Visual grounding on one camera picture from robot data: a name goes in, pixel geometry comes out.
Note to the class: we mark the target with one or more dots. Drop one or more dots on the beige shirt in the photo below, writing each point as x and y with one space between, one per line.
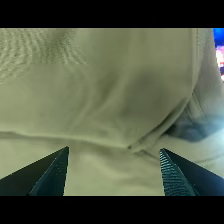
100 100

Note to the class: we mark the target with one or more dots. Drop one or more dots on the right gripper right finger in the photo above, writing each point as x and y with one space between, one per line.
186 176

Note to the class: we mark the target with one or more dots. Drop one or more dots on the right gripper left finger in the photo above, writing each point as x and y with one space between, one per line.
46 176

